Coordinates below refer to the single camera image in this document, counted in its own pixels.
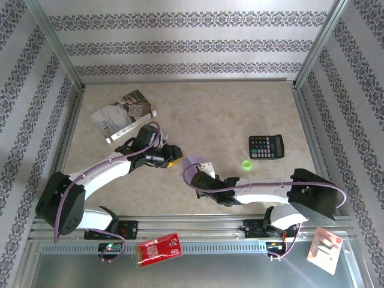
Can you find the purple paper sheet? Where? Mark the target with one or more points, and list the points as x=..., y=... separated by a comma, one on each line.
x=192, y=160

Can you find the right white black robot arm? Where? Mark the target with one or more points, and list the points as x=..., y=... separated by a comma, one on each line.
x=315, y=198

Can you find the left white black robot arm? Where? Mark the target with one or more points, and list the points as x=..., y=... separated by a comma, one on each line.
x=60, y=204

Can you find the grey sheet metal shelf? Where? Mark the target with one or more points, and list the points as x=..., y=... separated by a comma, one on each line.
x=210, y=273

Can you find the paperback book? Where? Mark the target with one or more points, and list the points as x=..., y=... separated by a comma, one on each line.
x=120, y=114

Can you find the black calculator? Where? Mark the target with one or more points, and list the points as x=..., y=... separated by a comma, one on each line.
x=267, y=147

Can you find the thin aluminium strip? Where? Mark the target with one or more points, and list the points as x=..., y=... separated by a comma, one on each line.
x=192, y=80

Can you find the small controller circuit board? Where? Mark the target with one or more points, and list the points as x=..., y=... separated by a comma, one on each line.
x=274, y=246
x=115, y=247

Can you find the red packet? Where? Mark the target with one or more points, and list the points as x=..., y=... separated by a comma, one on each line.
x=159, y=250

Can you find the pink blister pack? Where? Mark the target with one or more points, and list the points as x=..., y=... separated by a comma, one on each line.
x=325, y=255

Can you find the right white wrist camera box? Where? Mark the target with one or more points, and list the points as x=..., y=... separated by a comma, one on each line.
x=208, y=168

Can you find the aluminium frame rail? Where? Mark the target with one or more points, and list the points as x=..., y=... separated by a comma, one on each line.
x=195, y=223

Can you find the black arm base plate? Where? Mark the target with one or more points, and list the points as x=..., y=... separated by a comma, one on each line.
x=252, y=231
x=132, y=229

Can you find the aluminium table side rail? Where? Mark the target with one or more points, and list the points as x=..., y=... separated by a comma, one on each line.
x=68, y=132
x=306, y=120

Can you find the aluminium frame post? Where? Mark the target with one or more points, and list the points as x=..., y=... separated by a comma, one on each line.
x=57, y=45
x=319, y=45

